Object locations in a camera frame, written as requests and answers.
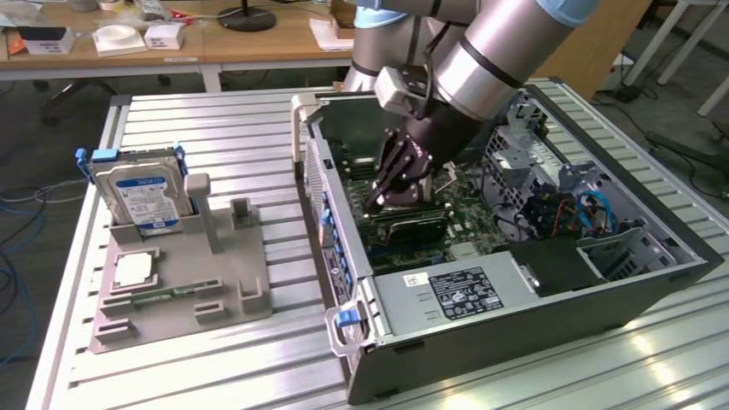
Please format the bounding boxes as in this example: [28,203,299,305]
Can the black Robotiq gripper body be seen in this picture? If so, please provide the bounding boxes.
[392,105,487,180]

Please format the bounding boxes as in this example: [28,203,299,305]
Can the black graphics card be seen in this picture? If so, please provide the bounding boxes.
[368,203,451,249]

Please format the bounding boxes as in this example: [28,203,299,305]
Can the black RAM slot bank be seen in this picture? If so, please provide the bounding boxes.
[340,154,380,181]

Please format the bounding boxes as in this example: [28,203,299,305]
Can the metal socket cover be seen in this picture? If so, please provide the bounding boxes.
[435,164,464,194]

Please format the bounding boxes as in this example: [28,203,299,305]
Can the green motherboard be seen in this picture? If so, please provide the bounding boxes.
[328,140,503,277]

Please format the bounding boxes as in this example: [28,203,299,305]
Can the metal disk bay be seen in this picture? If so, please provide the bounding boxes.
[481,123,575,206]

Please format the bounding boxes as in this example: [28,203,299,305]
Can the grey power supply unit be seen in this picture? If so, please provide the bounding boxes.
[364,251,541,338]

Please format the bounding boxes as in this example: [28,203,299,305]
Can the white paper stack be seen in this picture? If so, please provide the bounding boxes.
[309,16,356,53]

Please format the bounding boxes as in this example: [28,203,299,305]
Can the black floor adapter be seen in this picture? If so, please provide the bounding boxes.
[613,84,644,104]

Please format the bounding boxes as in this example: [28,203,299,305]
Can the cardboard box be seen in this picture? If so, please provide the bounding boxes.
[329,0,359,40]

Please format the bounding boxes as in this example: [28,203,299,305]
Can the wooden cabinet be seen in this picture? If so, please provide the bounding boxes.
[532,0,655,100]

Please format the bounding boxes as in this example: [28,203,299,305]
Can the wooden desk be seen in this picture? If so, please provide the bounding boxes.
[0,0,365,93]

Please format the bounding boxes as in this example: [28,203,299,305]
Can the open black PC case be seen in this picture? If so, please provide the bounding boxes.
[289,83,727,406]

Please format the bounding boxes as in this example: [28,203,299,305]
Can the grey parts rack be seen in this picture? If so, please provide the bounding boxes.
[87,173,276,356]

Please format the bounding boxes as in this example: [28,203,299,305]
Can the black lamp base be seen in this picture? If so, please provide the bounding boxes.
[216,0,279,33]

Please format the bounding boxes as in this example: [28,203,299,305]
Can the black stand foot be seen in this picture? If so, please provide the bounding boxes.
[645,131,729,177]

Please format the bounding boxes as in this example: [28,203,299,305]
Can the hard disk blue label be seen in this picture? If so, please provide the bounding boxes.
[92,156,193,238]

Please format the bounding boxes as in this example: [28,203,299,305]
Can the green RAM stick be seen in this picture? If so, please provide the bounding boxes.
[129,284,223,307]

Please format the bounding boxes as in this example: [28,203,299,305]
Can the small white box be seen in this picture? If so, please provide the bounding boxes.
[141,22,185,51]

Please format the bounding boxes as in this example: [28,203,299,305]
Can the blue disk caddy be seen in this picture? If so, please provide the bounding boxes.
[73,142,191,187]

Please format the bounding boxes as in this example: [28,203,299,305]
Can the silver CPU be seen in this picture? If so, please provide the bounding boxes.
[112,254,160,288]

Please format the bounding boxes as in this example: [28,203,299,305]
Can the clear plastic packets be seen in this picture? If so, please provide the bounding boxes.
[135,0,176,21]

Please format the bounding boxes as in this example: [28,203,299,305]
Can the white square holder with bowl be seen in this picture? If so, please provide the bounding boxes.
[91,24,149,58]

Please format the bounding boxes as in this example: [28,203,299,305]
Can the black office chair base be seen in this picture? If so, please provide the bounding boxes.
[31,74,172,127]

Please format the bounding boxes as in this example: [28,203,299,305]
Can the white box black lid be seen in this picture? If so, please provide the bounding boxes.
[15,26,76,56]

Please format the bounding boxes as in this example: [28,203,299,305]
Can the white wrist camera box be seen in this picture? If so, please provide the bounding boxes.
[373,65,433,117]

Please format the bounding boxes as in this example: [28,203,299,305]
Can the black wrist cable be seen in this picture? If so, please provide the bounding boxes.
[419,20,457,120]

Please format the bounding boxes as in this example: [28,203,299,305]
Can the red orange wire bundle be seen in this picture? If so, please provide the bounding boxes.
[552,196,573,237]

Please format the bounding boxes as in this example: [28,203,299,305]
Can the blue wire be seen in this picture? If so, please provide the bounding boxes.
[575,190,621,235]

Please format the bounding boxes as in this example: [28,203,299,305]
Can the white table frame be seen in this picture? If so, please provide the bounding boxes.
[624,0,729,117]

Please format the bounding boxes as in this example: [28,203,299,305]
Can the grey floor cable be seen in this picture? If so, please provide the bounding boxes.
[0,178,88,205]

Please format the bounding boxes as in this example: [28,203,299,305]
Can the blue floor cable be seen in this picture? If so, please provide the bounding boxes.
[0,204,51,366]

